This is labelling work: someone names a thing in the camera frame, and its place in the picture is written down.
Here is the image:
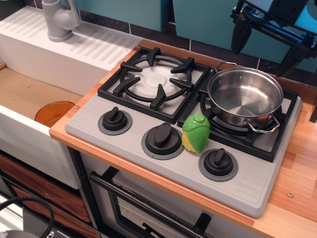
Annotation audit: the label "black left burner grate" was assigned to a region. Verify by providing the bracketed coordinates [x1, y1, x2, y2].
[98, 47, 211, 124]

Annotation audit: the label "grey toy stove top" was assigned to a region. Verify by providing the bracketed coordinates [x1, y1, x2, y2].
[64, 59, 303, 219]

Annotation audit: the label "green yellow toy corncob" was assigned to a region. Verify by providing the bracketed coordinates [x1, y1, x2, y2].
[181, 113, 211, 154]

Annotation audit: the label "black left stove knob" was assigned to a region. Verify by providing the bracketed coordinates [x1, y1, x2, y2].
[98, 107, 133, 136]

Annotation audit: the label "black braided cable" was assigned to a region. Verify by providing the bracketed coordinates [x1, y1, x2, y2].
[0, 195, 55, 238]

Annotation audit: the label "oven door with black handle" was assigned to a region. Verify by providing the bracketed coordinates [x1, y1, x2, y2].
[88, 166, 216, 238]

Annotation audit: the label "black right stove knob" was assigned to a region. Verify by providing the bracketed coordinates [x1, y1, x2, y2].
[199, 148, 238, 182]

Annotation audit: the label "orange plastic plate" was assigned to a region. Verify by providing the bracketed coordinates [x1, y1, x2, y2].
[35, 101, 75, 127]

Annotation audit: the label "black burner grate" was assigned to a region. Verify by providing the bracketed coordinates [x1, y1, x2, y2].
[98, 47, 211, 124]
[177, 71, 300, 162]

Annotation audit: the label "wooden drawer fronts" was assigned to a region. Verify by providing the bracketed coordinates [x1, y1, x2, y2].
[0, 151, 98, 238]

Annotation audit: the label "white toy sink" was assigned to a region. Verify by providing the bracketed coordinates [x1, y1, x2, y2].
[0, 6, 141, 189]

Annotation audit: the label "black stove knob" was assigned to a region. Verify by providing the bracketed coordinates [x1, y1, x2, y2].
[141, 122, 184, 160]
[98, 107, 133, 136]
[199, 148, 238, 182]

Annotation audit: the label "grey toy faucet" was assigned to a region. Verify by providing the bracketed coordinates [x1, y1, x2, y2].
[42, 0, 80, 42]

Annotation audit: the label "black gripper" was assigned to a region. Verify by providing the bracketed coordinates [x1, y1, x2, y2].
[230, 0, 317, 77]

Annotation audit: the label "stainless steel pot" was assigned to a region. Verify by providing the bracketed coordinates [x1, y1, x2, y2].
[207, 63, 284, 134]

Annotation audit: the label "black right burner grate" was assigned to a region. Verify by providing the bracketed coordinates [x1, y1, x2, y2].
[177, 71, 300, 162]

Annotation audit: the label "black middle stove knob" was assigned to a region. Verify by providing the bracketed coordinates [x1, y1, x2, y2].
[141, 122, 184, 160]

